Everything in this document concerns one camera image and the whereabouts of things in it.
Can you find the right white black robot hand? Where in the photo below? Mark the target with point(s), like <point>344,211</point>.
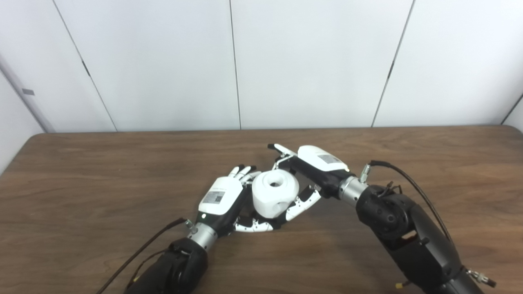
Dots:
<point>322,161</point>

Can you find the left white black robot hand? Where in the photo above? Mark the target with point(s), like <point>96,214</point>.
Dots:
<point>220,196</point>

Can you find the round white piece with holes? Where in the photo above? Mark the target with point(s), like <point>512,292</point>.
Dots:
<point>265,200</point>

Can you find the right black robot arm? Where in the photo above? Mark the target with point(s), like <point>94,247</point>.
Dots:
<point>408,237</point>

